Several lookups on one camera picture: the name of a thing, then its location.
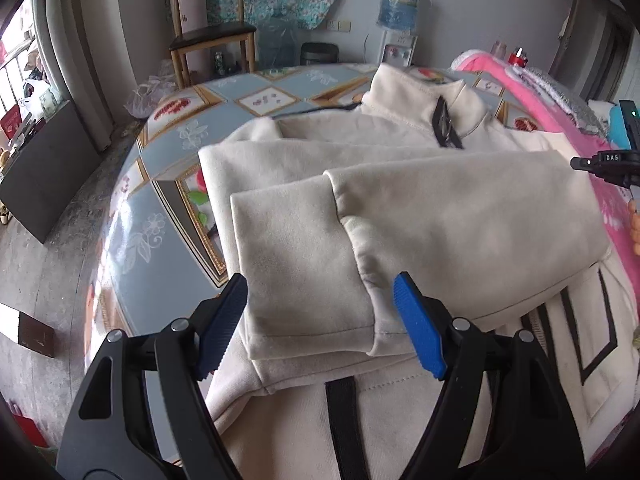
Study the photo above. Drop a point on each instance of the white water dispenser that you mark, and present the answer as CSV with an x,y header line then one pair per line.
x,y
400,50

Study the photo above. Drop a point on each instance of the pink floral blanket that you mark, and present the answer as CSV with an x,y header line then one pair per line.
x,y
540,105

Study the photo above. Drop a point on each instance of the beige zip jacket black trim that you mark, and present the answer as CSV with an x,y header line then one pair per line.
x,y
425,210

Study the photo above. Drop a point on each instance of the blue pillow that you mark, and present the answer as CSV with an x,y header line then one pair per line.
x,y
616,125

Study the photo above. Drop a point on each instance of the red box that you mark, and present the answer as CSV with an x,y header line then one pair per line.
x,y
27,430

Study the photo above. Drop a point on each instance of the clear empty water jug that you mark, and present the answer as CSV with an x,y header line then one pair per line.
x,y
275,40

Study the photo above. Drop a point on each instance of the clear plastic bag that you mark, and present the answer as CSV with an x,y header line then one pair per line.
x,y
145,97

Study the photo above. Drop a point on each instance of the wooden chair dark seat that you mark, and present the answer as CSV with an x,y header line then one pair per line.
x,y
210,35

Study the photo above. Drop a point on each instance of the grey door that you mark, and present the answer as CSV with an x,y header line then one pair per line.
x,y
595,45

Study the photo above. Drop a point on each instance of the dark low cabinet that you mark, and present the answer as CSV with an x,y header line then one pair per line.
x,y
45,175

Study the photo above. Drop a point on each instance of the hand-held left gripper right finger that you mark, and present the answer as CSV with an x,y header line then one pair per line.
x,y
420,330

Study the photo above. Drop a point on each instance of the black pot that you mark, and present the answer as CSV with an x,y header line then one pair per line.
x,y
320,54

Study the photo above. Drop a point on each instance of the metal window railing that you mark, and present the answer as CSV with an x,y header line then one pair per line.
x,y
15,75

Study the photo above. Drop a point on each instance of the white wall socket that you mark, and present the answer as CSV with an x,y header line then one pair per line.
x,y
339,25

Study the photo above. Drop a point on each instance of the small brown box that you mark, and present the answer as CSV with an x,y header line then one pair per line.
x,y
37,335

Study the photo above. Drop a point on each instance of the grey curtain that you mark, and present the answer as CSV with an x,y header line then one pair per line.
x,y
95,60

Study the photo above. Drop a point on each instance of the table with patterned tablecloth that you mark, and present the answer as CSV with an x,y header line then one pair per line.
x,y
165,160

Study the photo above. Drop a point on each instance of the white plastic bag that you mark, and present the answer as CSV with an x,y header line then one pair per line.
x,y
40,97

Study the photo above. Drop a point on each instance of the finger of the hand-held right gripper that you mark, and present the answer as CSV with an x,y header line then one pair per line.
x,y
610,162

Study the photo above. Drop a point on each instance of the person's right hand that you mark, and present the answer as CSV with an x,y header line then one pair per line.
x,y
635,230

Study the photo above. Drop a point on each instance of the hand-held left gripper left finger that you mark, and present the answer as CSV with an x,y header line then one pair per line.
x,y
222,330

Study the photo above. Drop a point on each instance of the small red container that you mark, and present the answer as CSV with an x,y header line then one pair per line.
x,y
519,57

